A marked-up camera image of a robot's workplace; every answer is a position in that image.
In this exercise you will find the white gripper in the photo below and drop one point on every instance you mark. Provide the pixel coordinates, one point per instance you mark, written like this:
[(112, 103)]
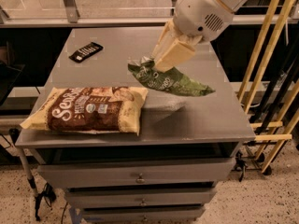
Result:
[(199, 13)]

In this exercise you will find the green jalapeno chip bag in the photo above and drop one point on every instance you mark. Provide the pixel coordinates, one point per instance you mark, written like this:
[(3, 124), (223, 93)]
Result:
[(171, 81)]

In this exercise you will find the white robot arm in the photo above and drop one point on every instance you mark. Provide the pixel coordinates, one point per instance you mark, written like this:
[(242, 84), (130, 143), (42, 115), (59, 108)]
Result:
[(194, 40)]

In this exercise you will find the brown and yellow chip bag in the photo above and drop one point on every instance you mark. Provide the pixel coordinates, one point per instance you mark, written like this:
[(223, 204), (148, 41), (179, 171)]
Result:
[(90, 110)]

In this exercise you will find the black snack bar wrapper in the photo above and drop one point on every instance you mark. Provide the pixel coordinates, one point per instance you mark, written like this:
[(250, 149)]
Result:
[(85, 52)]

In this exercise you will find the grey drawer cabinet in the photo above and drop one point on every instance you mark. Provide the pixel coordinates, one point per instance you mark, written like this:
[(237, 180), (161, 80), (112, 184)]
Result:
[(171, 128)]

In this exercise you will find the middle grey drawer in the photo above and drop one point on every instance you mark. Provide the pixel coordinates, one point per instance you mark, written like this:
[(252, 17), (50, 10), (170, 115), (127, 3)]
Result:
[(139, 197)]

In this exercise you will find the grey drawer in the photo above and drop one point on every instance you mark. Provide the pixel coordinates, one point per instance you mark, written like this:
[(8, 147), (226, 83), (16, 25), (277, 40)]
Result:
[(91, 175), (139, 197), (144, 214)]

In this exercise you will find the top grey drawer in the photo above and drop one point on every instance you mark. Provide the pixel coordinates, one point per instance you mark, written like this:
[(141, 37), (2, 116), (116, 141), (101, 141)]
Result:
[(91, 175)]

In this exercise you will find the bottom grey drawer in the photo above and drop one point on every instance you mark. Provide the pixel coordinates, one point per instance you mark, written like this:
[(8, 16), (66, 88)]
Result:
[(144, 214)]

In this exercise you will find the grey tripod leg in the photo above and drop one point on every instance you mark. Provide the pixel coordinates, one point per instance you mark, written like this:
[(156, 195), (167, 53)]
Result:
[(46, 194)]

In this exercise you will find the metal window rail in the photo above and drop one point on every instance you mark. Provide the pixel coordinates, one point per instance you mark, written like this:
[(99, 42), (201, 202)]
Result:
[(84, 13)]

